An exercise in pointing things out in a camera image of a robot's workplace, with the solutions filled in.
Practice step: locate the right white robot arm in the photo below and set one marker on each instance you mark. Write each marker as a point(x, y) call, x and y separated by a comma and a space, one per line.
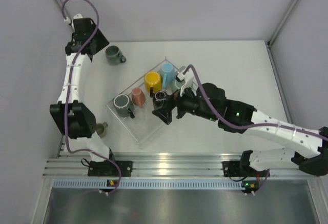
point(301, 148)

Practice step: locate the yellow enamel mug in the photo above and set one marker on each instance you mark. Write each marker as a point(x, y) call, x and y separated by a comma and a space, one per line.
point(152, 81)

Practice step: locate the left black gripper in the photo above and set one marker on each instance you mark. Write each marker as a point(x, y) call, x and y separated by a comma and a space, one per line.
point(102, 42)

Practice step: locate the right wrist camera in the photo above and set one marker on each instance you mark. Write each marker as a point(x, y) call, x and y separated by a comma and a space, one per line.
point(186, 77)

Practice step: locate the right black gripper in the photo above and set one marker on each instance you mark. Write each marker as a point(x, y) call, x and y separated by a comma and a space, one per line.
point(165, 114)

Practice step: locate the light blue mug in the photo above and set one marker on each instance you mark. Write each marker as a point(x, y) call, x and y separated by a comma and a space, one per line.
point(167, 73)

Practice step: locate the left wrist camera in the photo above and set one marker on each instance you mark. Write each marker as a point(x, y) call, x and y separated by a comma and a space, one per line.
point(70, 21)

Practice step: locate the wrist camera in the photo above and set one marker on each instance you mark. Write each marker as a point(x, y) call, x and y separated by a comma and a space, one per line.
point(70, 21)
point(186, 77)

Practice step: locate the perforated cable duct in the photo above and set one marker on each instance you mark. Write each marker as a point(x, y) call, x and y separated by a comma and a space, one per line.
point(145, 184)

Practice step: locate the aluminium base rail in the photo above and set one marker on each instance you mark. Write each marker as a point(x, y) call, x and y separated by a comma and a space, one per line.
point(152, 160)

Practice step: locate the dark green cup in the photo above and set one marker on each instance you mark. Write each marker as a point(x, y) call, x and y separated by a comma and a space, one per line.
point(124, 106)

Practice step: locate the teal speckled ceramic mug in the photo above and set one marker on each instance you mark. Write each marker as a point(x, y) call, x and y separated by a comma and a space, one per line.
point(176, 85)

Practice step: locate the black mug white interior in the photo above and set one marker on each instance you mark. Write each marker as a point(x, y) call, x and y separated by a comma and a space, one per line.
point(158, 99)

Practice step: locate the pink coral mug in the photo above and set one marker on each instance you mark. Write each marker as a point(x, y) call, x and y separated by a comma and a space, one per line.
point(138, 97)

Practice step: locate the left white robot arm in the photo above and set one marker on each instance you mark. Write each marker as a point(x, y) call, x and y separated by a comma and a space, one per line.
point(74, 119)

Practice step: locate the dark grey glazed mug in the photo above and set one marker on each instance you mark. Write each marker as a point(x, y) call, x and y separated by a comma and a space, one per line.
point(114, 55)

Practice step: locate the right aluminium frame post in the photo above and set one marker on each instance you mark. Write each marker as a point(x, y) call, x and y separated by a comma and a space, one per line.
point(292, 5)

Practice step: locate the olive beige small mug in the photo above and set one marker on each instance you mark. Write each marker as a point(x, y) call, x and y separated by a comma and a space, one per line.
point(101, 129)

